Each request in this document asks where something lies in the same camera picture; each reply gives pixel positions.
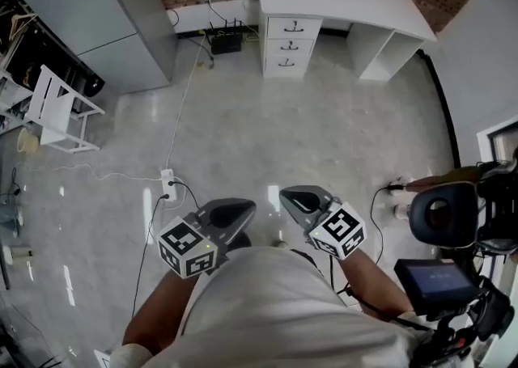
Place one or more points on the person's right forearm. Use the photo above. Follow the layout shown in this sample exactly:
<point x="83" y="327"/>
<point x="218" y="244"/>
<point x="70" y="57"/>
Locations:
<point x="376" y="281"/>

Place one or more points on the grey metal cabinet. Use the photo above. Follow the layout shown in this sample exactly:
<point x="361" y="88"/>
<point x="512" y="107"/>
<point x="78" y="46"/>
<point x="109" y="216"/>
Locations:
<point x="101" y="14"/>

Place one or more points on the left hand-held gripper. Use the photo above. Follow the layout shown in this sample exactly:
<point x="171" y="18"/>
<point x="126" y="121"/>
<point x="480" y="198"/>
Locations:
<point x="186" y="249"/>

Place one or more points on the white framed window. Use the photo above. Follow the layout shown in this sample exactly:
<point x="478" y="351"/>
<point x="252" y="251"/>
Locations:
<point x="503" y="144"/>

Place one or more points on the black office chair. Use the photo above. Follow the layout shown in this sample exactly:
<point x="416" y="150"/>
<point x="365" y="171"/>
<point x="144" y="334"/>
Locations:
<point x="441" y="216"/>

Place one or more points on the person's beige shirt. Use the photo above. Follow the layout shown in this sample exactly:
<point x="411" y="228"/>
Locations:
<point x="263" y="310"/>

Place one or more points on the person's left forearm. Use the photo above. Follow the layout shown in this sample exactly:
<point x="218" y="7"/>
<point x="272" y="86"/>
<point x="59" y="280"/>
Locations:
<point x="158" y="310"/>

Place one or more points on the black baseboard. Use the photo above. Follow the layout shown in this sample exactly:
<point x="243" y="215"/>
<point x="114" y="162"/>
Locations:
<point x="443" y="107"/>

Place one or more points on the black chest rig mount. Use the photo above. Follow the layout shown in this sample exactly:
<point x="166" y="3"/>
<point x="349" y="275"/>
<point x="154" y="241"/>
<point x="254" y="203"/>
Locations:
<point x="485" y="310"/>

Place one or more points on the black round object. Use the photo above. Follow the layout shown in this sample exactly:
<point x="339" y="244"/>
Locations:
<point x="95" y="85"/>

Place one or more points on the white power strip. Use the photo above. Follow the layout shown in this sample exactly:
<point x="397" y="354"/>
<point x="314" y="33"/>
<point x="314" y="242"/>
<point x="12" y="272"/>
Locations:
<point x="168" y="184"/>

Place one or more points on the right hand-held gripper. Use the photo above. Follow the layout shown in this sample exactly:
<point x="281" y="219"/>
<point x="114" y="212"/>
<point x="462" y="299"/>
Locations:
<point x="340" y="233"/>

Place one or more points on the black router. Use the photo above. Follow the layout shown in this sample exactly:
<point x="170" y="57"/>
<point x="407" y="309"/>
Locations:
<point x="226" y="43"/>

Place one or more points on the beige bucket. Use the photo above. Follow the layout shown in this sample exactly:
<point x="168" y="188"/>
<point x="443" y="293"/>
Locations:
<point x="27" y="140"/>

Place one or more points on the white metal rack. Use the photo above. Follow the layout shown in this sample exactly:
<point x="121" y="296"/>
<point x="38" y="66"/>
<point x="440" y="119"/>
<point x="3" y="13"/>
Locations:
<point x="44" y="95"/>

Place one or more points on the black field monitor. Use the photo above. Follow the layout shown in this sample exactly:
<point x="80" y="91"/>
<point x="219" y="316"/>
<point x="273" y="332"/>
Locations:
<point x="439" y="281"/>

